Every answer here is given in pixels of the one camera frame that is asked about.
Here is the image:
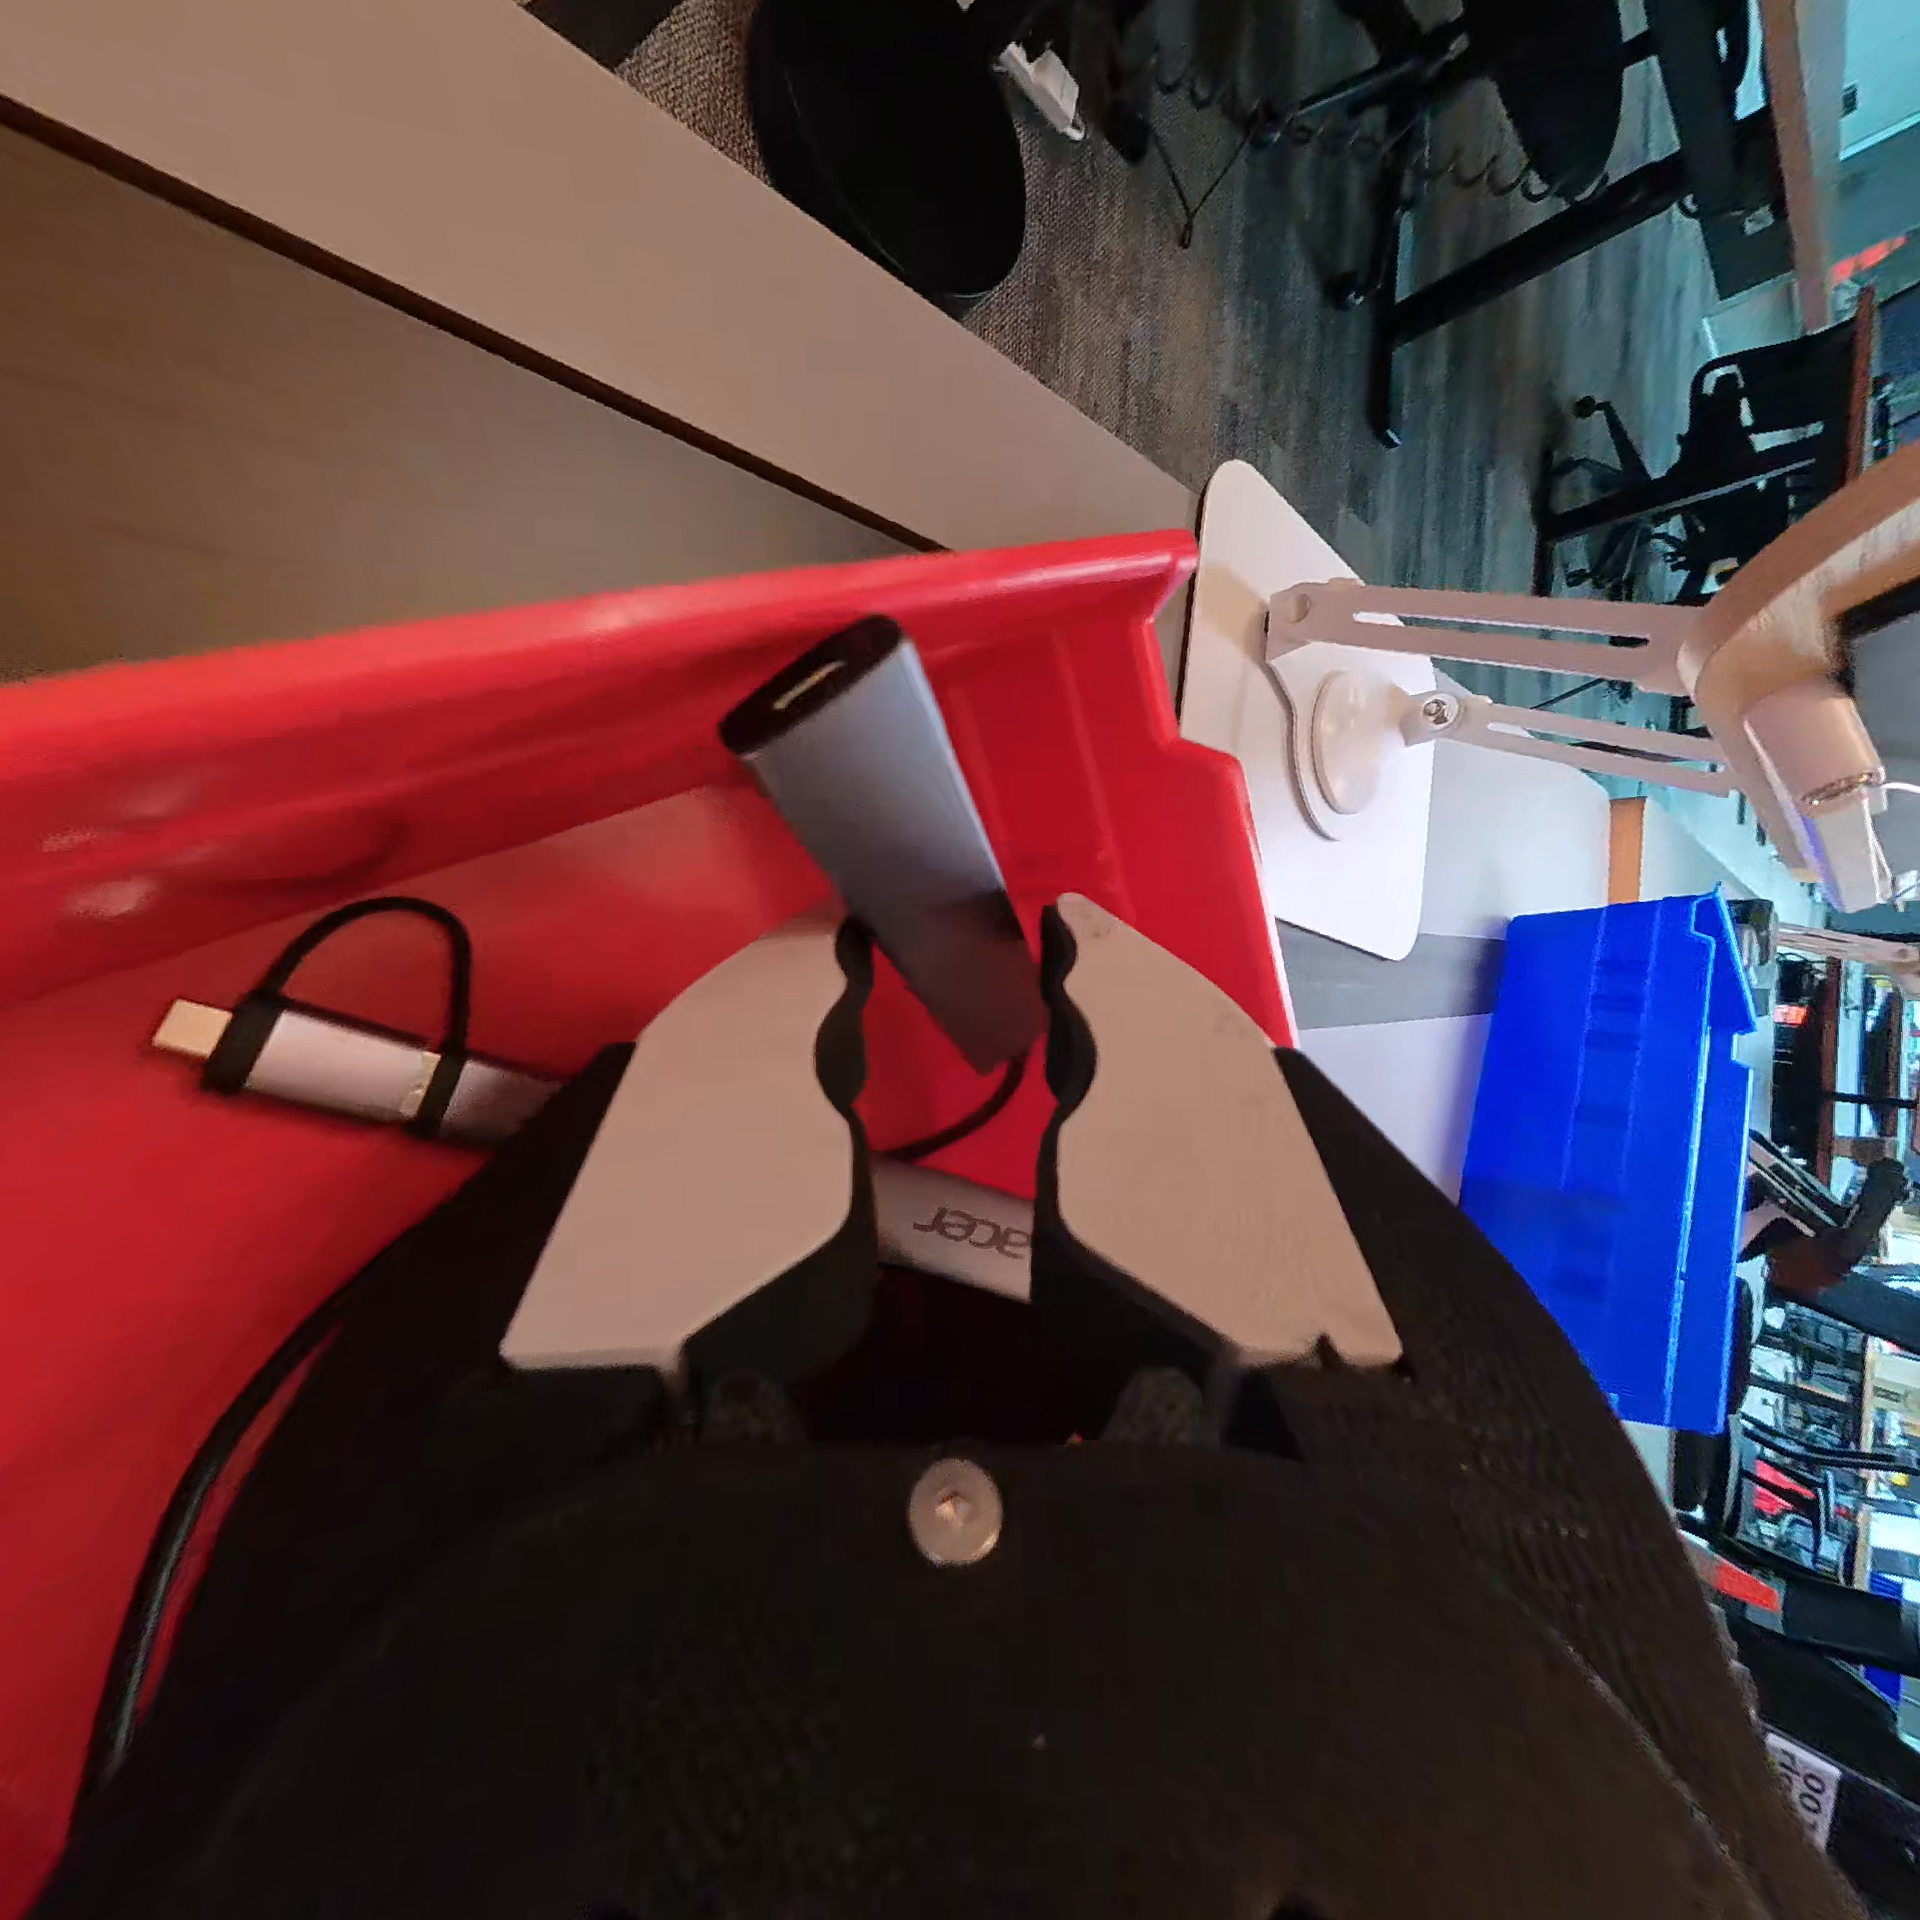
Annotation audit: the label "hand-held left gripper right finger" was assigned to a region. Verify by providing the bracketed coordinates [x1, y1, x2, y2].
[1034, 892, 1409, 1392]

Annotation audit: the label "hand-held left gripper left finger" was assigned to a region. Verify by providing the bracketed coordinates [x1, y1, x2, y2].
[496, 908, 882, 1394]

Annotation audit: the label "black USB-C cable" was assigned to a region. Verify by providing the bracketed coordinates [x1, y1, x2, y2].
[868, 1035, 1053, 1163]

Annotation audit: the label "blue plastic bin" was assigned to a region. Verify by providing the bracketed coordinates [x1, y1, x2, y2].
[1458, 885, 1761, 1434]

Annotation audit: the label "grey USB hub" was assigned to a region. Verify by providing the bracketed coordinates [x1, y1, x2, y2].
[718, 614, 1048, 1072]

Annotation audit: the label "red plastic bin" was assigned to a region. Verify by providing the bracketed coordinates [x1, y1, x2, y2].
[0, 531, 1302, 1846]

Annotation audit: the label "silver plug adapter black tethers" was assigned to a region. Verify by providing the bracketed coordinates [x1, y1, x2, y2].
[153, 901, 564, 1148]

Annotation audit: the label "silver hub with dark print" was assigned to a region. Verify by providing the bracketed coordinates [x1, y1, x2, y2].
[868, 1163, 1042, 1296]

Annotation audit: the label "white stand with black board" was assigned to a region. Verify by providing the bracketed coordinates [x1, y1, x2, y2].
[1180, 457, 1920, 965]

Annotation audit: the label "black round bin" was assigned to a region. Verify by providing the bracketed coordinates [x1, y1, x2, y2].
[752, 0, 1034, 315]

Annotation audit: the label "black desk frame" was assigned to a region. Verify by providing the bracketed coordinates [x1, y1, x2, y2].
[1323, 0, 1774, 448]

